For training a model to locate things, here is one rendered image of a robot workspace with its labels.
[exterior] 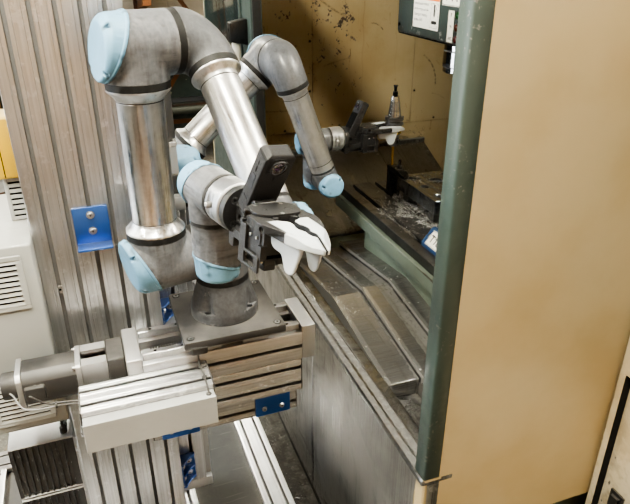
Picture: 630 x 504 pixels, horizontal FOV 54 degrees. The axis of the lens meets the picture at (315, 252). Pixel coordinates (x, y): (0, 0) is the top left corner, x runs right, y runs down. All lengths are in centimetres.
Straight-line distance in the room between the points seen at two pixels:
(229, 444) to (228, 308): 102
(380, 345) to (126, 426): 84
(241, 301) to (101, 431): 38
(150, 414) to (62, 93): 66
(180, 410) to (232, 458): 94
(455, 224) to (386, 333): 93
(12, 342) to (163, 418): 39
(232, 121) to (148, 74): 16
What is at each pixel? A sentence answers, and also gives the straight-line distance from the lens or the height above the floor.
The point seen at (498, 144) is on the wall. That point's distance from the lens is 103.
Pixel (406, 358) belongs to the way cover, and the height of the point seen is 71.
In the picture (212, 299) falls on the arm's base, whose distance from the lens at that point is 136.
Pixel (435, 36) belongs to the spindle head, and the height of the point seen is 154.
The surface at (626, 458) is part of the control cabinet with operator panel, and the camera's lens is 159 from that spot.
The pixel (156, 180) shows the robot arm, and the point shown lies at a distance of 120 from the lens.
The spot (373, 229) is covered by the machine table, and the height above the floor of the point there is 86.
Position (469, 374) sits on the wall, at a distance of 123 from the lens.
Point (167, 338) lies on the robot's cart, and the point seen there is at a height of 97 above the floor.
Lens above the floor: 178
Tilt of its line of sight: 26 degrees down
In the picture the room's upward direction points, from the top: straight up
